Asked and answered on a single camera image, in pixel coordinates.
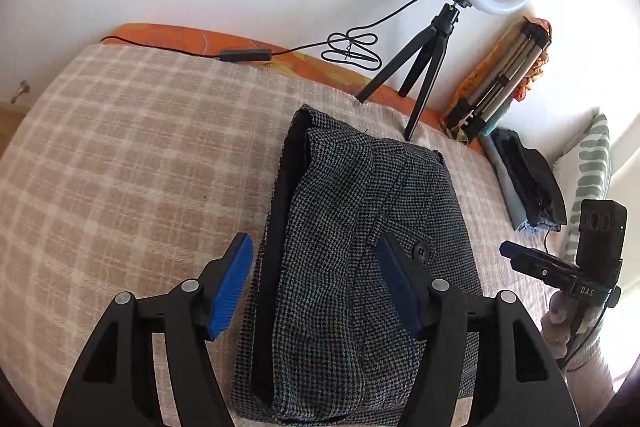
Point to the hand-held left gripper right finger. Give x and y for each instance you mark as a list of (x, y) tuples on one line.
[(397, 277)]

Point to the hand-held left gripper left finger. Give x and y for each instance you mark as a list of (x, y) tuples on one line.
[(232, 287)]

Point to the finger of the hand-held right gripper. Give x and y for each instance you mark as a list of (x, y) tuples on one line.
[(507, 249), (542, 269)]

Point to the grey houndstooth pants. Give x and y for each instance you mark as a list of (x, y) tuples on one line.
[(340, 207)]

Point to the person's right forearm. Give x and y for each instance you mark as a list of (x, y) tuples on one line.
[(592, 357)]

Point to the folded black pants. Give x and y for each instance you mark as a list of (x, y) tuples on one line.
[(535, 177)]

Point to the folded dark grey pants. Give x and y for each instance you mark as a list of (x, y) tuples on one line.
[(501, 141)]

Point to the person's right hand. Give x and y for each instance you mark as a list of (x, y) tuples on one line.
[(557, 314)]

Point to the folded light blue jeans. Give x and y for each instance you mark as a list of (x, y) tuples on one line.
[(510, 202)]

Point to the green leaf print pillow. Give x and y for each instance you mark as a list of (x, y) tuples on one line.
[(595, 167)]

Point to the pink checked blanket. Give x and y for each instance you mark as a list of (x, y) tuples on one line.
[(125, 157)]

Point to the folded silver tripod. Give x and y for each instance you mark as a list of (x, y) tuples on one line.
[(505, 72)]

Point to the black mini tripod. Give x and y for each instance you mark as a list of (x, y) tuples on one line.
[(440, 27)]

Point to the metal wall hook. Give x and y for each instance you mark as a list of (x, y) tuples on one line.
[(20, 91)]

